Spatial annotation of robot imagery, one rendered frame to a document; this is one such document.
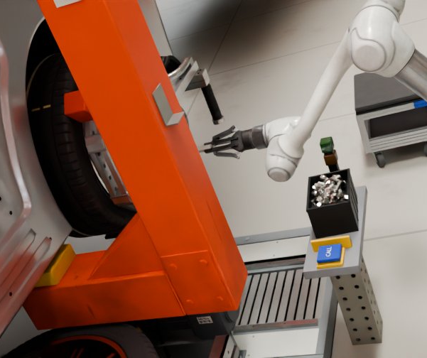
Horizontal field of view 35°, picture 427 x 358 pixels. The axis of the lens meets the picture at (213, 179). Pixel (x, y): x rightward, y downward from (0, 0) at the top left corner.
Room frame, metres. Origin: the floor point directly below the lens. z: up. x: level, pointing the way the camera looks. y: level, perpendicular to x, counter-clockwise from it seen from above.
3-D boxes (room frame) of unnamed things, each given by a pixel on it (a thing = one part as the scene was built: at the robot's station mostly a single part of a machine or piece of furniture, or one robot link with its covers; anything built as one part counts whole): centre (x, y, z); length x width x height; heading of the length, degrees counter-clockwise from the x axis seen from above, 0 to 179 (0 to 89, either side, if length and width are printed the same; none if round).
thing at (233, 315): (1.92, 0.28, 0.26); 0.42 x 0.18 x 0.35; 65
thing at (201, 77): (2.28, -0.07, 0.93); 0.09 x 0.05 x 0.05; 65
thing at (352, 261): (1.82, -0.31, 0.44); 0.43 x 0.17 x 0.03; 155
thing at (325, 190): (1.86, -0.33, 0.51); 0.20 x 0.14 x 0.13; 160
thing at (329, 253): (1.67, -0.24, 0.47); 0.07 x 0.07 x 0.02; 65
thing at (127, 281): (1.76, 0.42, 0.69); 0.52 x 0.17 x 0.35; 65
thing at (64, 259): (1.83, 0.58, 0.71); 0.14 x 0.14 x 0.05; 65
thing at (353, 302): (1.79, -0.30, 0.21); 0.10 x 0.10 x 0.42; 65
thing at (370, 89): (2.92, -0.95, 0.17); 0.43 x 0.36 x 0.34; 160
